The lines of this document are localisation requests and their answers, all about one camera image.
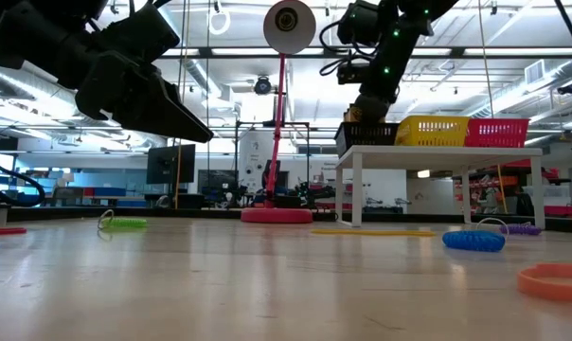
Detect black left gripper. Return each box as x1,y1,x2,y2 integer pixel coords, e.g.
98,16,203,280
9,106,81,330
75,51,215,144

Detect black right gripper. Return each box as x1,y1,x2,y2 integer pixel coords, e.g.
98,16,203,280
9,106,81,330
351,92,401,125

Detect black plastic basket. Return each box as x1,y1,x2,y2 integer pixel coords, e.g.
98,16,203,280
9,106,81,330
334,121,401,158

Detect yellow plastic basket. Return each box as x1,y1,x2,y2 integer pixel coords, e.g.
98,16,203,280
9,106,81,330
393,115,472,148

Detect red plastic basket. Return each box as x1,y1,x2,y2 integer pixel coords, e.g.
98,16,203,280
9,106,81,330
464,117,530,149

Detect blue coil wristband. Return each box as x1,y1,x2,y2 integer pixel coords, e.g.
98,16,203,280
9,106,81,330
441,217,509,253

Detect orange rubber band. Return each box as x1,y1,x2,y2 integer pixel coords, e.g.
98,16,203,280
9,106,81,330
517,263,572,305

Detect red desk lamp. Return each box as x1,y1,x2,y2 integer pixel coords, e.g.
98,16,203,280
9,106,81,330
241,0,317,224

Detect black computer monitor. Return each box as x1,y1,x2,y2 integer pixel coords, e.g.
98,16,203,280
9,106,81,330
146,143,197,186

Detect white perforated shelf riser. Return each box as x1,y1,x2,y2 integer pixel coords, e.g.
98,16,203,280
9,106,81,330
334,145,546,230

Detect green coil wristband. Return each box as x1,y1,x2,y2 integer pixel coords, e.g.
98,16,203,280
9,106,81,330
98,209,149,232

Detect white ceiling air vent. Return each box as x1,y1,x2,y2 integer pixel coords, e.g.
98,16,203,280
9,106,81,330
525,59,547,86

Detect purple coil wristband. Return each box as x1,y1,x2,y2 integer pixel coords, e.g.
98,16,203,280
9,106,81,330
498,222,543,237

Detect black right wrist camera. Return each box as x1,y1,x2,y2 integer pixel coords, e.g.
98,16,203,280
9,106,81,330
336,61,373,85

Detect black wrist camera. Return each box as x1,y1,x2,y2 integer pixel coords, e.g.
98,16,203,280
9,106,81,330
100,2,181,65
336,61,373,85

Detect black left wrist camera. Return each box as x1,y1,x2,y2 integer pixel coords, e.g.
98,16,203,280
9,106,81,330
100,2,181,65

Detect white hanging cable loop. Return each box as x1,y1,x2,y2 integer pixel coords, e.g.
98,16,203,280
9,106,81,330
207,8,232,36

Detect black corrugated cable hose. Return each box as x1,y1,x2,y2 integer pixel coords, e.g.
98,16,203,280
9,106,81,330
0,94,46,208

